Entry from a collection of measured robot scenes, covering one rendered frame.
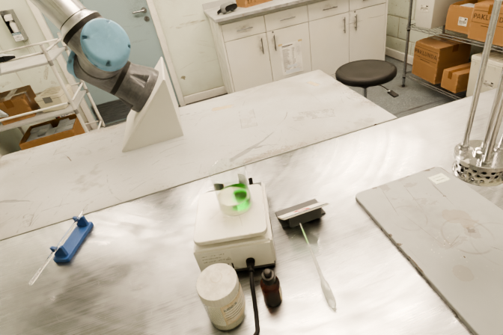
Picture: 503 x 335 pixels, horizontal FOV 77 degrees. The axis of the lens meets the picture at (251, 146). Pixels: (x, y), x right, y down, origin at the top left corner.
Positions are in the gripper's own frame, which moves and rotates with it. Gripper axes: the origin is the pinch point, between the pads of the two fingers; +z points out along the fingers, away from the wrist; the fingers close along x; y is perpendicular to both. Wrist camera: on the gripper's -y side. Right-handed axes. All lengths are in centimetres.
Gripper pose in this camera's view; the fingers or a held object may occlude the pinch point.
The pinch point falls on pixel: (11, 81)
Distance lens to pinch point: 81.5
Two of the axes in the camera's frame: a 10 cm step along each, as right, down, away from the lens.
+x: 2.2, 8.9, -4.1
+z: 9.5, -0.9, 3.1
